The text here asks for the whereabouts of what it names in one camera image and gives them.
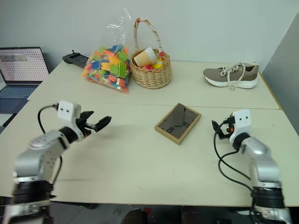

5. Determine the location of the dark rounded shape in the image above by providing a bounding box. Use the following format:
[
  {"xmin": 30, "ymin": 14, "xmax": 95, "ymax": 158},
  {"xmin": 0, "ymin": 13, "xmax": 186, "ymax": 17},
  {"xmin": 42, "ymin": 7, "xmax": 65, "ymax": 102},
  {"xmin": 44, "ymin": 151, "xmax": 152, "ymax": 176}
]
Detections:
[{"xmin": 123, "ymin": 207, "xmax": 150, "ymax": 224}]

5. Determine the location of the open laptop computer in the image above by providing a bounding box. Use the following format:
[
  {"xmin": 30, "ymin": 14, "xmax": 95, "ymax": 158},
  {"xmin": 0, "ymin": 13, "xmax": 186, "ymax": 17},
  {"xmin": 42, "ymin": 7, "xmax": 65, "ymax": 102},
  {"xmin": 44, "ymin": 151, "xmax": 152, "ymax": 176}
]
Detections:
[{"xmin": 0, "ymin": 46, "xmax": 50, "ymax": 115}]

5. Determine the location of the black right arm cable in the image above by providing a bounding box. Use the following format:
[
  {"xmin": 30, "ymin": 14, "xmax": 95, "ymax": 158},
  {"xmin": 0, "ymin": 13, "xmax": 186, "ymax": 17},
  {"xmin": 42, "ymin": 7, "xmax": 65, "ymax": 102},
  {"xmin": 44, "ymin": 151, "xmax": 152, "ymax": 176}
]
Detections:
[{"xmin": 214, "ymin": 119, "xmax": 255, "ymax": 190}]

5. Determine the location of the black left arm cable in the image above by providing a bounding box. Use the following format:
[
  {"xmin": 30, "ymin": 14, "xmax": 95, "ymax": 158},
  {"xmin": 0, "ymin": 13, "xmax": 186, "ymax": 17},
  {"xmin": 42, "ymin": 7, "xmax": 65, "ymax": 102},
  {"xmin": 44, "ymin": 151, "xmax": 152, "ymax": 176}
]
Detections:
[{"xmin": 37, "ymin": 104, "xmax": 63, "ymax": 187}]

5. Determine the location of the black handheld controller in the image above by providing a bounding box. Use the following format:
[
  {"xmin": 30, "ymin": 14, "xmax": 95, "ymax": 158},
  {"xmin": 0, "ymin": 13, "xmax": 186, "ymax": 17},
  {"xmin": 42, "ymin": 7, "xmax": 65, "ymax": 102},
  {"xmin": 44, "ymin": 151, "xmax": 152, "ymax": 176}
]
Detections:
[{"xmin": 62, "ymin": 50, "xmax": 91, "ymax": 70}]

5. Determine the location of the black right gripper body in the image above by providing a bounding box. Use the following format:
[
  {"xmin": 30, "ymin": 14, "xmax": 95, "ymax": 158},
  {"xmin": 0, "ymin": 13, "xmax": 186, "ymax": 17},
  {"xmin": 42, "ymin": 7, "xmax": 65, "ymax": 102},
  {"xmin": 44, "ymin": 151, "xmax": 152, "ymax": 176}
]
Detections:
[{"xmin": 223, "ymin": 116, "xmax": 235, "ymax": 139}]

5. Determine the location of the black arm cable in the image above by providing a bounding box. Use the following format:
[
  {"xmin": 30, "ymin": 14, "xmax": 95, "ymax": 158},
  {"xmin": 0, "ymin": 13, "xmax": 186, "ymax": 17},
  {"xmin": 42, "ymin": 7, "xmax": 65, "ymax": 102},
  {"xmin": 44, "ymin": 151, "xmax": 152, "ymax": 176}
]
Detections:
[
  {"xmin": 37, "ymin": 104, "xmax": 63, "ymax": 187},
  {"xmin": 214, "ymin": 119, "xmax": 255, "ymax": 190}
]

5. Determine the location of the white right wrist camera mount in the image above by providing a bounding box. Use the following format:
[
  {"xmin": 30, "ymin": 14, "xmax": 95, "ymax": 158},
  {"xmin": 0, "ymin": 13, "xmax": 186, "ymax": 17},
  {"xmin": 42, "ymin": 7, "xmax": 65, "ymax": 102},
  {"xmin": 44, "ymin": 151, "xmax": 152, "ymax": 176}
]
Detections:
[{"xmin": 229, "ymin": 109, "xmax": 252, "ymax": 144}]

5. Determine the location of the taupe sneaker with white sole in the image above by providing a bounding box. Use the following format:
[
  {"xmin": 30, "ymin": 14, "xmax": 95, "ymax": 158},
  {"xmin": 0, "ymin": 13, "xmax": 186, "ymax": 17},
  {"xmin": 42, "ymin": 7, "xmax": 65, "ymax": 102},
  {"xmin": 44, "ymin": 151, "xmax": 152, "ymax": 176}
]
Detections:
[{"xmin": 202, "ymin": 62, "xmax": 259, "ymax": 92}]

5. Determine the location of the corrugated paper cup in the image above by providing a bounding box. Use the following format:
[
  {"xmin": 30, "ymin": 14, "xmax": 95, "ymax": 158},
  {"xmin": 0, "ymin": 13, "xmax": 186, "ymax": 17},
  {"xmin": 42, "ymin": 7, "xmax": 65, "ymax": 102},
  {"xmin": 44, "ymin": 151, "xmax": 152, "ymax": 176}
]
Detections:
[{"xmin": 133, "ymin": 47, "xmax": 157, "ymax": 69}]

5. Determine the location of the plastic bag of building blocks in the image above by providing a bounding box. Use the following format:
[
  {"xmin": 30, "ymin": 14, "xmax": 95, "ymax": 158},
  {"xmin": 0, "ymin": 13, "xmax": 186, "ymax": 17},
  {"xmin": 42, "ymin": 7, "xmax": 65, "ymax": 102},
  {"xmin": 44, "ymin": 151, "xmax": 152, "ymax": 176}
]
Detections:
[{"xmin": 81, "ymin": 8, "xmax": 131, "ymax": 94}]

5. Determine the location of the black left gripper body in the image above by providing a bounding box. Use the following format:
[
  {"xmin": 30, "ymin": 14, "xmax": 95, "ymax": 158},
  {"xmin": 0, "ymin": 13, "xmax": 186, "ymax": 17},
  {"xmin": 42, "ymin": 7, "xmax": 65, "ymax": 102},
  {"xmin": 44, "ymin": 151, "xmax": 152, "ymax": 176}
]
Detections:
[{"xmin": 76, "ymin": 118, "xmax": 96, "ymax": 138}]

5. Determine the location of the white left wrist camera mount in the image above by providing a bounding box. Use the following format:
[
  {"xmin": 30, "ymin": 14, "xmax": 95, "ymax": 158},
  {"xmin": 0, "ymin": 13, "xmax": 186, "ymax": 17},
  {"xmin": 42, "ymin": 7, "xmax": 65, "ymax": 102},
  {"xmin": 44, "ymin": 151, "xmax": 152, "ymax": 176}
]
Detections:
[{"xmin": 57, "ymin": 100, "xmax": 84, "ymax": 141}]

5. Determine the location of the grey partition panel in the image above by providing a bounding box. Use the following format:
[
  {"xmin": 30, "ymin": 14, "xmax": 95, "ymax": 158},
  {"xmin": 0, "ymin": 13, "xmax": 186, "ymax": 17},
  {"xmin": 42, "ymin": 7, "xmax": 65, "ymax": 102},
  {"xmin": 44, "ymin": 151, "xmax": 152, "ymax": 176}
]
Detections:
[{"xmin": 261, "ymin": 11, "xmax": 299, "ymax": 138}]

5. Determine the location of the woven wicker basket with handle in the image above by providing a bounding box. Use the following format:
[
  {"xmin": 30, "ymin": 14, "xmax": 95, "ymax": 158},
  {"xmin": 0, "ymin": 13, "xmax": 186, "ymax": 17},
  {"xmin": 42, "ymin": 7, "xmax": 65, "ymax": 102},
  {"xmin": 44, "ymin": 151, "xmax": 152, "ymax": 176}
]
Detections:
[{"xmin": 129, "ymin": 17, "xmax": 173, "ymax": 90}]

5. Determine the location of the wooden framed square clock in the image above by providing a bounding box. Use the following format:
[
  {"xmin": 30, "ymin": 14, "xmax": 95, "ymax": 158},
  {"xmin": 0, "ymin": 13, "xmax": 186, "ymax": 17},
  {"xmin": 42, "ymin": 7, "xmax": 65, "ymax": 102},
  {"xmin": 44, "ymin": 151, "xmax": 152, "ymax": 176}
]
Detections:
[{"xmin": 154, "ymin": 103, "xmax": 202, "ymax": 146}]

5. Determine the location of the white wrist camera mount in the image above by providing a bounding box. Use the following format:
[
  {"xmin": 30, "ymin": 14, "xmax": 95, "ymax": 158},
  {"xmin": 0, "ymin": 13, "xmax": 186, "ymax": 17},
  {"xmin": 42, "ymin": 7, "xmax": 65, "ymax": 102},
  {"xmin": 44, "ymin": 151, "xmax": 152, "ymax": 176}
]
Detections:
[
  {"xmin": 57, "ymin": 100, "xmax": 84, "ymax": 141},
  {"xmin": 229, "ymin": 109, "xmax": 252, "ymax": 144}
]

